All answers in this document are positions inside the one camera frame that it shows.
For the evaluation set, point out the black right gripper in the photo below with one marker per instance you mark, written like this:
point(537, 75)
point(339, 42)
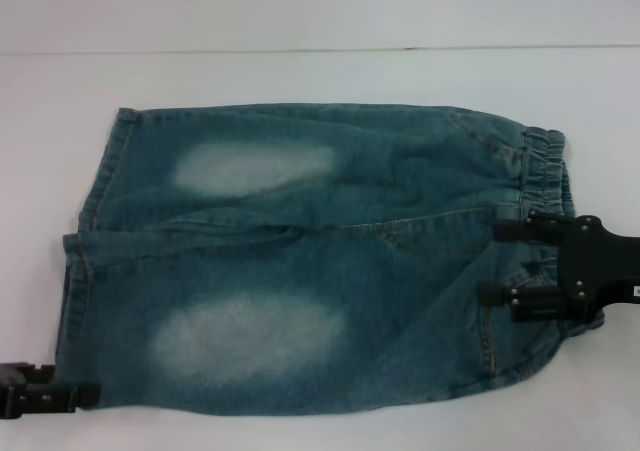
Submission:
point(595, 266)

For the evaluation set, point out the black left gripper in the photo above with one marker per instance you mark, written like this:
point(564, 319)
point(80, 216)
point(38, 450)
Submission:
point(15, 393)

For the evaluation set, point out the blue washed denim shorts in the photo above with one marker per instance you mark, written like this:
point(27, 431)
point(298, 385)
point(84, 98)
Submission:
point(300, 281)

